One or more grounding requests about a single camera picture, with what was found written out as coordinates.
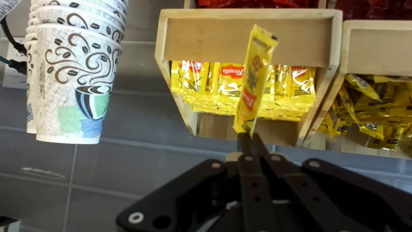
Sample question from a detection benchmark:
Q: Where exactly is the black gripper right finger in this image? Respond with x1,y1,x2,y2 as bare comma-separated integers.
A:
250,134,412,232

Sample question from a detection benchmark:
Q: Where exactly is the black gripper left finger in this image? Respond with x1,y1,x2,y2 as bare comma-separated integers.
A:
115,132,275,232

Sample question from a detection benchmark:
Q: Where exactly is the yellow mustard sachet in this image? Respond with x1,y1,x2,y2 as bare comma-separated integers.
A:
232,24,278,134

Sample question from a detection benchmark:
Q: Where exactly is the wooden condiment stand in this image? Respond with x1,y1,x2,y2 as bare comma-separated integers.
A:
153,0,412,161

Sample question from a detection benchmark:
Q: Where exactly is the pile of yellow mustard sachets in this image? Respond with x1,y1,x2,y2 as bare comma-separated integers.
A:
171,60,316,121

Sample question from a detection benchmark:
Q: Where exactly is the pile of gold sachets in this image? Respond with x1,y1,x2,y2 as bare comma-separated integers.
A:
319,73,412,152

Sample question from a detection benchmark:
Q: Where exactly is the stack of patterned paper cups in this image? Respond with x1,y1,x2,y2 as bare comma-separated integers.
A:
26,0,128,144

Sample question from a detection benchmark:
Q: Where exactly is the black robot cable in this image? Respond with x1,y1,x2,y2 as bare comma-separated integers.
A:
0,16,28,76

